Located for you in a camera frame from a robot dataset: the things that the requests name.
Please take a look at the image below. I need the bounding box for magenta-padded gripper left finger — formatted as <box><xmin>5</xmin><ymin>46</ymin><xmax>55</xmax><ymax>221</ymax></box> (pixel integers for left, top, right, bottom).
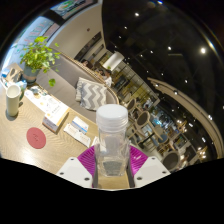
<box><xmin>55</xmin><ymin>148</ymin><xmax>100</xmax><ymax>189</ymax></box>

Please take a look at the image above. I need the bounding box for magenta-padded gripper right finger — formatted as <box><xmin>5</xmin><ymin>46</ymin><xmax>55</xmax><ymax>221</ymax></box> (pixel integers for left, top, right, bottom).
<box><xmin>127</xmin><ymin>145</ymin><xmax>172</xmax><ymax>188</ymax></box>

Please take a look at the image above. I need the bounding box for clear bottle with white cap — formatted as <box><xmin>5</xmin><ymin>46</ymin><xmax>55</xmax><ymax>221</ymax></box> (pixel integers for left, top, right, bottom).
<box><xmin>94</xmin><ymin>103</ymin><xmax>132</xmax><ymax>178</ymax></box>

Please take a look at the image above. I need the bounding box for white printed pamphlet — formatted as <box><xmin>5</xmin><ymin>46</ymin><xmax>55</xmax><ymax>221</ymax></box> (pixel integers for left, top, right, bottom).
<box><xmin>63</xmin><ymin>123</ymin><xmax>92</xmax><ymax>148</ymax></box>

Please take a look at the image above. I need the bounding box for small white and blue box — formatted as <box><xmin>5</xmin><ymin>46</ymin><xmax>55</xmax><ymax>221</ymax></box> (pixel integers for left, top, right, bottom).
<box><xmin>70</xmin><ymin>115</ymin><xmax>90</xmax><ymax>134</ymax></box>

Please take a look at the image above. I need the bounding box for group of wooden chairs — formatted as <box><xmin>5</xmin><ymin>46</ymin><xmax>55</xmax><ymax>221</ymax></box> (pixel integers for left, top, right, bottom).
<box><xmin>124</xmin><ymin>96</ymin><xmax>209</xmax><ymax>173</ymax></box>

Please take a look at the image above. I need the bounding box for flat round red coaster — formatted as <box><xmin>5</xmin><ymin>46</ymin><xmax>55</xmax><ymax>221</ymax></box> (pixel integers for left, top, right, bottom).
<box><xmin>26</xmin><ymin>126</ymin><xmax>47</xmax><ymax>150</ymax></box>

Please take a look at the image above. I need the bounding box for white and orange tissue box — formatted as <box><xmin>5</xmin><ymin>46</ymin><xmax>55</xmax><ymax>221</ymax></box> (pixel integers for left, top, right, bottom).
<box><xmin>42</xmin><ymin>105</ymin><xmax>71</xmax><ymax>134</ymax></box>

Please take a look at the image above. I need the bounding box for grey zigzag pillow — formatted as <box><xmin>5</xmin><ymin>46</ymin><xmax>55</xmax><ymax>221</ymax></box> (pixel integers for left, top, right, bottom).
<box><xmin>75</xmin><ymin>77</ymin><xmax>108</xmax><ymax>112</ymax></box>

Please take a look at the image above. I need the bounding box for white printed leaflet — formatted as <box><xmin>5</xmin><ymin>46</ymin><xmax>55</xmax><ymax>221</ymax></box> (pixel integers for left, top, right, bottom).
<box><xmin>24</xmin><ymin>85</ymin><xmax>68</xmax><ymax>116</ymax></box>

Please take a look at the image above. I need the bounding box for grey curved sofa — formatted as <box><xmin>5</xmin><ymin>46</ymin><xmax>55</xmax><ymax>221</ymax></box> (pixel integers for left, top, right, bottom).
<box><xmin>34</xmin><ymin>49</ymin><xmax>121</xmax><ymax>124</ymax></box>

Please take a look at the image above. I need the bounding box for person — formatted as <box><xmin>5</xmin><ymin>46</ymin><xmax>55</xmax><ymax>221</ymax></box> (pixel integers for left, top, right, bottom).
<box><xmin>99</xmin><ymin>69</ymin><xmax>114</xmax><ymax>88</ymax></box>

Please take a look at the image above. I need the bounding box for small teal box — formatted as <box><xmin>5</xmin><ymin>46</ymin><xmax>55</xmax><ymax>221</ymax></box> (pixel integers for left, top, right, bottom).
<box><xmin>18</xmin><ymin>79</ymin><xmax>28</xmax><ymax>92</ymax></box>

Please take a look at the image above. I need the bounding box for brown cardboard box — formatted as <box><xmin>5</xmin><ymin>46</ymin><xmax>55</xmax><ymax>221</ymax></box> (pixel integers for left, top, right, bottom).
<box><xmin>6</xmin><ymin>63</ymin><xmax>24</xmax><ymax>84</ymax></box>

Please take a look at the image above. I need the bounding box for green potted plant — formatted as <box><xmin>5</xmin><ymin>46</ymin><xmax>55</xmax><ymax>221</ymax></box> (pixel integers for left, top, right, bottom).
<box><xmin>19</xmin><ymin>35</ymin><xmax>62</xmax><ymax>88</ymax></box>

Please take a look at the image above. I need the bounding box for group of ceiling lights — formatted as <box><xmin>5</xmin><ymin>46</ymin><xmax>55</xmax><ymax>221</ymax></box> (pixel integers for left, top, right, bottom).
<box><xmin>123</xmin><ymin>1</ymin><xmax>218</xmax><ymax>121</ymax></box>

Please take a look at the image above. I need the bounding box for framed colourful poster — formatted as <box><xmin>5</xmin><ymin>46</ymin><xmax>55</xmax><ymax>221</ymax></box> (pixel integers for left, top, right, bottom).
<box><xmin>49</xmin><ymin>0</ymin><xmax>98</xmax><ymax>18</ymax></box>

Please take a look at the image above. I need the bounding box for white mug with green handle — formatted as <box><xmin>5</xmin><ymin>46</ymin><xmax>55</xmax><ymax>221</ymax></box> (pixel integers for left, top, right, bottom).
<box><xmin>5</xmin><ymin>83</ymin><xmax>24</xmax><ymax>118</ymax></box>

